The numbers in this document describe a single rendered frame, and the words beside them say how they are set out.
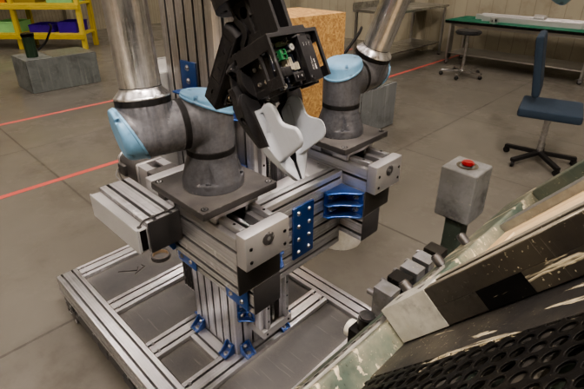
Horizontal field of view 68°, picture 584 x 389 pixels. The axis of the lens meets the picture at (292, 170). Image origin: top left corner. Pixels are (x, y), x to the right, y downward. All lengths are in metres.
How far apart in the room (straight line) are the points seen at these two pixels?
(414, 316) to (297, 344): 1.00
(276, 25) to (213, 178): 0.62
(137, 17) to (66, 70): 5.65
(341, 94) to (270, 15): 0.88
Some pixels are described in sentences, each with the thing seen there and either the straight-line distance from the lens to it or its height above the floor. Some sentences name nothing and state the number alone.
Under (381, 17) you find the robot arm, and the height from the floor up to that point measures 1.38.
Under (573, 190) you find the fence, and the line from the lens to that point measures 1.17.
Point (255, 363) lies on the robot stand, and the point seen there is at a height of 0.21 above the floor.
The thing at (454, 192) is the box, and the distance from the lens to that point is 1.51.
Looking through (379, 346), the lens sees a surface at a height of 0.90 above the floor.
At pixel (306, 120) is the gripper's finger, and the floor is 1.37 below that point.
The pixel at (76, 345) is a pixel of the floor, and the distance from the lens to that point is 2.28.
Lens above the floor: 1.53
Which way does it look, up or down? 26 degrees down
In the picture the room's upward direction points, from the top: straight up
